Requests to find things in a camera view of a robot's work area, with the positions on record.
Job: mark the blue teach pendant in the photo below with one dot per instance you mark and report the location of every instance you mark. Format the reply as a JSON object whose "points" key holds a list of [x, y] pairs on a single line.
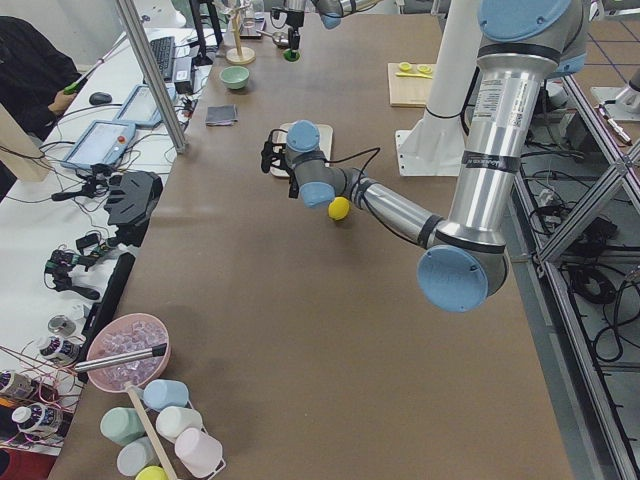
{"points": [[102, 143], [139, 108]]}

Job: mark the grey plastic cup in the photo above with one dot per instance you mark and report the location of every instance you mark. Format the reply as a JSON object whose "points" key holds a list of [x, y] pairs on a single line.
{"points": [[136, 456]]}

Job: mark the wooden mug tree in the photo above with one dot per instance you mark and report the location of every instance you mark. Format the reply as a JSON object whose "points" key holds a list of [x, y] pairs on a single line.
{"points": [[238, 54]]}

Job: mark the green plastic cup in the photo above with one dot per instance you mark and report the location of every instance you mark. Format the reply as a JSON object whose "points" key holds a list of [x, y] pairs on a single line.
{"points": [[121, 426]]}

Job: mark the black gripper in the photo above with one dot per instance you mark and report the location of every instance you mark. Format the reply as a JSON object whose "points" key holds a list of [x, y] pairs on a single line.
{"points": [[295, 26], [271, 154]]}

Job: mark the black flat bar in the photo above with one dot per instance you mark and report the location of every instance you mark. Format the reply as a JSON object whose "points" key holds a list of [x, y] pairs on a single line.
{"points": [[102, 312]]}

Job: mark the black keyboard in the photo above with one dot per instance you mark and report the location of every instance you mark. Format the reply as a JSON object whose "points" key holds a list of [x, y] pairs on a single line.
{"points": [[163, 50]]}

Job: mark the yellow plastic knife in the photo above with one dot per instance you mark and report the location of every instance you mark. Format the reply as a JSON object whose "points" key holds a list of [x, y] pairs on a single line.
{"points": [[413, 75]]}

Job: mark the person in black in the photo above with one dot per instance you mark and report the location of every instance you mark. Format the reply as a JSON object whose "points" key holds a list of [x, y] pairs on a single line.
{"points": [[34, 75]]}

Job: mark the pink plastic cup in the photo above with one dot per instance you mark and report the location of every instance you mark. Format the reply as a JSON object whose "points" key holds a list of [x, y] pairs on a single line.
{"points": [[199, 452]]}

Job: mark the white plastic cup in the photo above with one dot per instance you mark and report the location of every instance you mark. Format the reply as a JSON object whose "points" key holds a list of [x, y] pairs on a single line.
{"points": [[172, 421]]}

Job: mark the grey folded cloth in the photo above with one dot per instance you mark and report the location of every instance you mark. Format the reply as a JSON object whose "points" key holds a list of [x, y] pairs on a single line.
{"points": [[223, 115]]}

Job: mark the aluminium frame post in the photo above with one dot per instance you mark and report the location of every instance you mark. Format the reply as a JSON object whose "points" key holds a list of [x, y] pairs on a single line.
{"points": [[140, 45]]}

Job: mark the metal scoop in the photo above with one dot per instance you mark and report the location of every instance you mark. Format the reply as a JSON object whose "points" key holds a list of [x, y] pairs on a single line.
{"points": [[278, 38]]}

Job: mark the near blue teach pendant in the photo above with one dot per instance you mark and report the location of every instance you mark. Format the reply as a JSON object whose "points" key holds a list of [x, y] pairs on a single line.
{"points": [[102, 143]]}

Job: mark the metal pestle handle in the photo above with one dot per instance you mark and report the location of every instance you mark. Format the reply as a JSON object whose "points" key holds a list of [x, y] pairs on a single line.
{"points": [[118, 359]]}

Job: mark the mint green bowl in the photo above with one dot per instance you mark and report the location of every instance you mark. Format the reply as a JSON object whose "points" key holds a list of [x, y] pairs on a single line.
{"points": [[234, 77]]}

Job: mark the yellow plastic cup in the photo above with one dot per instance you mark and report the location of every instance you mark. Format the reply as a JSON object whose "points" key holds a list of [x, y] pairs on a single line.
{"points": [[152, 473]]}

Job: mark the bamboo cutting board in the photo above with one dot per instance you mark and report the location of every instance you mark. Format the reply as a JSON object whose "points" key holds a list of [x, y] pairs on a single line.
{"points": [[408, 92]]}

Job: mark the far blue teach pendant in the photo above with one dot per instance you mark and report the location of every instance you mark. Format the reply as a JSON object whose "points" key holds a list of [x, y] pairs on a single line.
{"points": [[139, 108]]}

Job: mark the black computer mouse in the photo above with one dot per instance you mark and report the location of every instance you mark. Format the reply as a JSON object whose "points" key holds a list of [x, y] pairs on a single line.
{"points": [[100, 98]]}

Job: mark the yellow lemon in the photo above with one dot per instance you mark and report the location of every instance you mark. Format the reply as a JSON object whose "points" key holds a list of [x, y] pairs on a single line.
{"points": [[338, 209]]}

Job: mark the pink bowl with ice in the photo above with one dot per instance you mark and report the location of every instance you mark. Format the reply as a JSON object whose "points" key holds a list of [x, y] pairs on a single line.
{"points": [[131, 333]]}

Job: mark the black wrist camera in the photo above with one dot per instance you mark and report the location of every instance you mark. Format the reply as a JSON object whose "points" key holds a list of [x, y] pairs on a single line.
{"points": [[273, 159]]}

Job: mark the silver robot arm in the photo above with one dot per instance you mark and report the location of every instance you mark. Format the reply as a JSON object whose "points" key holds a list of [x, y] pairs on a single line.
{"points": [[522, 44], [330, 11]]}

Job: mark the blue plastic cup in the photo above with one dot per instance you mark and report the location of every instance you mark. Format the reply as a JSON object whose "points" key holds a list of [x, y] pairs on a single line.
{"points": [[162, 393]]}

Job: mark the wooden cup rack stick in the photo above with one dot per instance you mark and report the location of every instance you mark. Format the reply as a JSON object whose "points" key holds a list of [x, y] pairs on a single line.
{"points": [[133, 394]]}

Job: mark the green lime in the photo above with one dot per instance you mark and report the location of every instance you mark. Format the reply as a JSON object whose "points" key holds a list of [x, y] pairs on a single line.
{"points": [[291, 55]]}

